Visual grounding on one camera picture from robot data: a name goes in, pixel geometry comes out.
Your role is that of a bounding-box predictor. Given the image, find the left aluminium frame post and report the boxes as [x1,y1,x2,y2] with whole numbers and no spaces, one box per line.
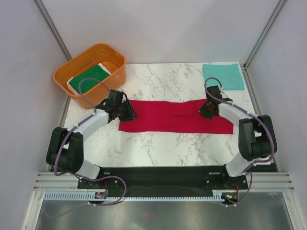
[33,0,71,61]

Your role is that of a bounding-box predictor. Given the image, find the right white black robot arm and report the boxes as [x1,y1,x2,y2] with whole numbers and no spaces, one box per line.
[199,86,277,189]

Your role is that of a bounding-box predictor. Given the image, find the right aluminium frame post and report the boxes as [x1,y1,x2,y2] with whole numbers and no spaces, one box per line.
[243,0,287,71]

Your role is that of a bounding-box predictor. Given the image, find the aluminium frame post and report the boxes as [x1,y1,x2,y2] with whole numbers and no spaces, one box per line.
[33,0,71,61]
[243,0,287,71]

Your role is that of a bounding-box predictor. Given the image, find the orange plastic basket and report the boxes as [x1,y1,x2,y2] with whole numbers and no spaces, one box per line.
[53,43,128,110]

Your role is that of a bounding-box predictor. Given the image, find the red t shirt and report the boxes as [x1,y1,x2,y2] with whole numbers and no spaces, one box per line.
[118,99,234,135]

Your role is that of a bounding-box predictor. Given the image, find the teal folded t shirt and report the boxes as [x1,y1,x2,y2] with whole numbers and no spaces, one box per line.
[202,63,245,91]

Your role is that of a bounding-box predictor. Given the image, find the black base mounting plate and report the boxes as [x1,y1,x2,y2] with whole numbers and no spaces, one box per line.
[77,166,248,197]

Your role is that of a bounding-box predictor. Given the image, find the white slotted cable duct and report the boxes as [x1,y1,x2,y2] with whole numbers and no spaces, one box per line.
[44,191,224,202]

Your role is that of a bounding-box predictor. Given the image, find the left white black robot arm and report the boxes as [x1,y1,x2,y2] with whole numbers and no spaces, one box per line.
[46,90,138,188]

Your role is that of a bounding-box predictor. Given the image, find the green folded t shirt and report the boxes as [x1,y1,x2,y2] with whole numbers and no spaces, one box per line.
[69,65,111,94]

